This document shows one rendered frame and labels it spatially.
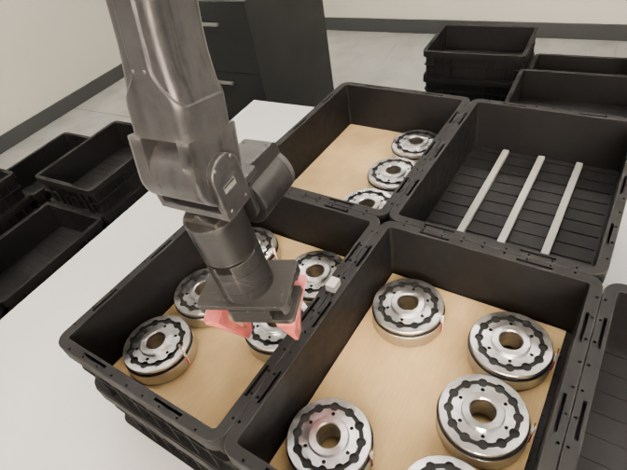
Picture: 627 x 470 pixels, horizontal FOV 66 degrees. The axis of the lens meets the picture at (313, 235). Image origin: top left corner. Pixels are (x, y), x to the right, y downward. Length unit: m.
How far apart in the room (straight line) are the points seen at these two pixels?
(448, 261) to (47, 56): 3.57
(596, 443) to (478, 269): 0.25
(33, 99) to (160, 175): 3.54
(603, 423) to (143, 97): 0.60
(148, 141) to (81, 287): 0.79
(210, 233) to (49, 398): 0.64
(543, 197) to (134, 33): 0.76
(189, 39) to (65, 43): 3.71
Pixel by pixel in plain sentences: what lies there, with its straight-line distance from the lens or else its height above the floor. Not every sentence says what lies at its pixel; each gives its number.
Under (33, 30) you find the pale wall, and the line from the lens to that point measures 3.96.
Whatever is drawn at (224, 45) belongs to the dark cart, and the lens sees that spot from 2.17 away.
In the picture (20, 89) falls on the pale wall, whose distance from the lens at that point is 3.90.
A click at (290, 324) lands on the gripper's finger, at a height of 1.02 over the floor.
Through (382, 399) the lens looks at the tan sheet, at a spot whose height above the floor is 0.83.
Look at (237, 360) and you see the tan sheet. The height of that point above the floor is 0.83.
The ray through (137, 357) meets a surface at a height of 0.86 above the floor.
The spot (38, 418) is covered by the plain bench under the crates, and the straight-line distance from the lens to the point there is 1.01.
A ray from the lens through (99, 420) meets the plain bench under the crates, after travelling 0.94.
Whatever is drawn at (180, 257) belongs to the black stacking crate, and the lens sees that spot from 0.82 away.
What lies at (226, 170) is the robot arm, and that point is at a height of 1.20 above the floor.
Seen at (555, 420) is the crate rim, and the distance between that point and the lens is 0.56.
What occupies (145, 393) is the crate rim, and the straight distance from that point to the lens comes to 0.63.
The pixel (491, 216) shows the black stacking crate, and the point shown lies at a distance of 0.90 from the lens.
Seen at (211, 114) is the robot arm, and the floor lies 1.25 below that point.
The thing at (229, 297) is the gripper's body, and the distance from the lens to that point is 0.50.
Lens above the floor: 1.41
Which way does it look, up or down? 42 degrees down
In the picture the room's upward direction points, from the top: 11 degrees counter-clockwise
